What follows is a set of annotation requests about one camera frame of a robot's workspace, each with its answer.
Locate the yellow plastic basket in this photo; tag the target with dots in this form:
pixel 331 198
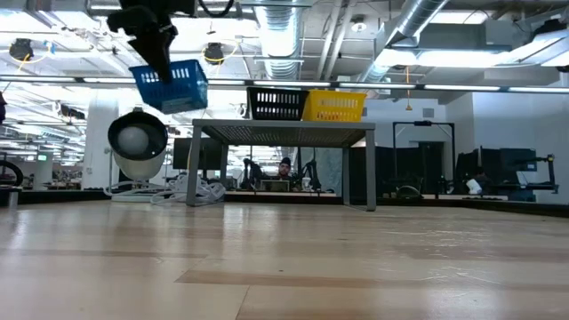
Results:
pixel 338 106

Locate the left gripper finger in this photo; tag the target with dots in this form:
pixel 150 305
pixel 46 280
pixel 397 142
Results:
pixel 160 53

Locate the black background robot arm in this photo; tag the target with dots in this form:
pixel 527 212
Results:
pixel 311 175
pixel 252 173

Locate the silver ventilation duct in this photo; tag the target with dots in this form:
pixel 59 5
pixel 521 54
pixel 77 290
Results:
pixel 280 35
pixel 418 18

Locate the grey perforated metal riser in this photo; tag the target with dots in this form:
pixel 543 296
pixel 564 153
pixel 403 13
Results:
pixel 284 126

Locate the small white container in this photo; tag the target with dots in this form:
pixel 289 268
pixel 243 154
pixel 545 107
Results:
pixel 474 186

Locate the black plastic basket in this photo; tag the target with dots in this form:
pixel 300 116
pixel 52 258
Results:
pixel 275 104

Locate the black rectangular frame stand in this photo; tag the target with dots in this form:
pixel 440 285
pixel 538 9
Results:
pixel 422 123

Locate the person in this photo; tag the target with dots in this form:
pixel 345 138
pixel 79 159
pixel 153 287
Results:
pixel 285 169

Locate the blue plastic basket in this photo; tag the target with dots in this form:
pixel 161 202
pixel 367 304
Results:
pixel 182 93

